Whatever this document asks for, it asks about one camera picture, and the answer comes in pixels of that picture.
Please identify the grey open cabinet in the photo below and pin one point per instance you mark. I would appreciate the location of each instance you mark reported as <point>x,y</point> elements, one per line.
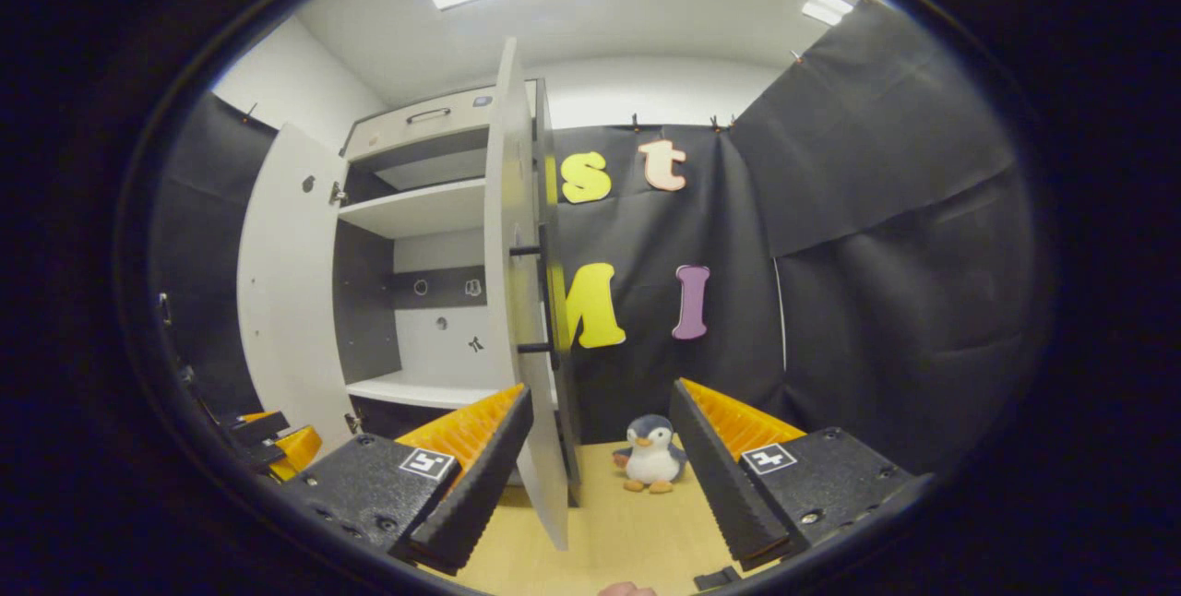
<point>415,208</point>

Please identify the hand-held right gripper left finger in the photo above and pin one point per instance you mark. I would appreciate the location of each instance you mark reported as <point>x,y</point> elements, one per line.
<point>475,485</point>

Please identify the grey cabinet drawer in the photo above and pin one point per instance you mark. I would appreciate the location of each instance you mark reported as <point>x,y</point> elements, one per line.
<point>415,130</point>

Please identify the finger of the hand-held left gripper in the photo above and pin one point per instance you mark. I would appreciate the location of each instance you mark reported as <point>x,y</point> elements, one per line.
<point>260,430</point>
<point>297,450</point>

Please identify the penguin plush toy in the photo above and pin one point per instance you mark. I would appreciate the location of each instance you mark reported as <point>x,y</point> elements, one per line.
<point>653,458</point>

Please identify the grey cabinet door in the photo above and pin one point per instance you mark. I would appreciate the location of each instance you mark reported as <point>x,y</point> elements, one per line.
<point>507,190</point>
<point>286,301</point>

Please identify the black backdrop cloth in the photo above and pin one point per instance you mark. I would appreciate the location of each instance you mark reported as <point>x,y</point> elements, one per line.
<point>876,301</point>

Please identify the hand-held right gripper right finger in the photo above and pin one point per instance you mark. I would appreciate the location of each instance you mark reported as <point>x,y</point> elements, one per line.
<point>724,485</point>

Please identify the small ceiling light panel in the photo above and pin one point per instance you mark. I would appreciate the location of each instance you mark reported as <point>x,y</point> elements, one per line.
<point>827,5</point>

